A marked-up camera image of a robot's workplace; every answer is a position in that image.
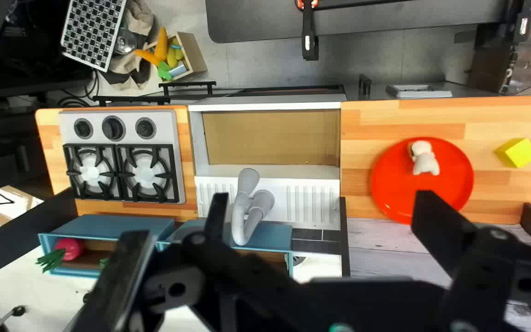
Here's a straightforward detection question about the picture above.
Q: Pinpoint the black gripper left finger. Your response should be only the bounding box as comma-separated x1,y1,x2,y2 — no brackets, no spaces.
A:
61,192,292,332

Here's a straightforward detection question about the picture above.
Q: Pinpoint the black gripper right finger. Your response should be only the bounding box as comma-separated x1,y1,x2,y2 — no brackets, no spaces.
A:
411,190,531,332

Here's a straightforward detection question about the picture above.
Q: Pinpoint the grey toy tap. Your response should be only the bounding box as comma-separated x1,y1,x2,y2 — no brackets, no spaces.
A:
231,166,277,247

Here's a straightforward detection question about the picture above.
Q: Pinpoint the teal planter box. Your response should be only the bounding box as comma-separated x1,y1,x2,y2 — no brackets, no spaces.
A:
170,218,297,264
35,212,179,280

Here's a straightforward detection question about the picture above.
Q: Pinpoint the red toy radish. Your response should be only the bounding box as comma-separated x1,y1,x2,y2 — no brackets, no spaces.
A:
35,238,87,273

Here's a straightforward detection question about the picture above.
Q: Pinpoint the grey toy stove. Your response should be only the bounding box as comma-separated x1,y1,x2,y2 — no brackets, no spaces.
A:
59,109,188,205

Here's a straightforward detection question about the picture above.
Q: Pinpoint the yellow block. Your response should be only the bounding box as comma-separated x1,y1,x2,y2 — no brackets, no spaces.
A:
494,137,531,170

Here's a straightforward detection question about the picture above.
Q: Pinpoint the red round plate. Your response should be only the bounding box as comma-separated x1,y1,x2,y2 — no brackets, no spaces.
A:
367,135,476,225

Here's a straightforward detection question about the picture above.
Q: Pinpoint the white toy mushroom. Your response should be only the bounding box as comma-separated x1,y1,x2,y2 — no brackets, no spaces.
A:
406,138,443,177

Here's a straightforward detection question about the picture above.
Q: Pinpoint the white toy sink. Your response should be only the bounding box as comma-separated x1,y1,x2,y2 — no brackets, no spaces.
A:
186,100,345,231

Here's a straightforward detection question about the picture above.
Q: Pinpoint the cardboard box with toys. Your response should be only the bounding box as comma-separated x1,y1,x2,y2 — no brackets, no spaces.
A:
135,26,210,83

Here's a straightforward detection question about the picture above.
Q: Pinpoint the white perforated panel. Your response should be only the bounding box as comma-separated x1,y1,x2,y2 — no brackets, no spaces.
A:
59,0,129,74

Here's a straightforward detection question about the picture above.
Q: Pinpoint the black upright post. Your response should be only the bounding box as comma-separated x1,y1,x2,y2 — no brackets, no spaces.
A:
338,196,352,279

